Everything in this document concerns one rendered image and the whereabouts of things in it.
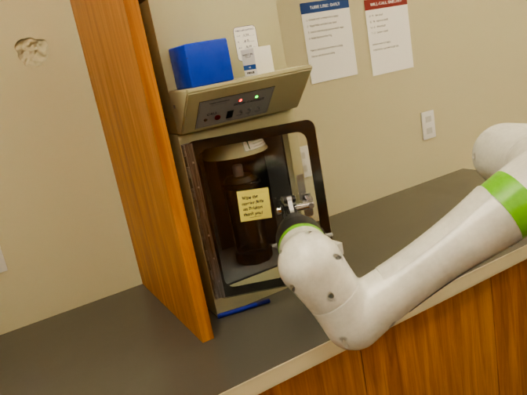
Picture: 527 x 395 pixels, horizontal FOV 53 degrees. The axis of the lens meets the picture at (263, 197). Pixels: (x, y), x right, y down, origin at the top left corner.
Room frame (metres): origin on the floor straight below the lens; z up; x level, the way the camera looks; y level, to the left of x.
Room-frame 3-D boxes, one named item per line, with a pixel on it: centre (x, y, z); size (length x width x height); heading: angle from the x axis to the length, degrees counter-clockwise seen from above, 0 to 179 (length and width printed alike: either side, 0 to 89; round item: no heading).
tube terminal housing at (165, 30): (1.41, 0.08, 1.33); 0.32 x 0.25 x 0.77; 117
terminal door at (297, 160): (1.23, 0.00, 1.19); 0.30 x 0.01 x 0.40; 92
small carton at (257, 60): (1.27, -0.04, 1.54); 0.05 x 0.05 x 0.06; 35
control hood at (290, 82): (1.25, 0.00, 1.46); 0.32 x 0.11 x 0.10; 117
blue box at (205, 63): (1.21, 0.08, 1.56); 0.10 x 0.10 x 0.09; 27
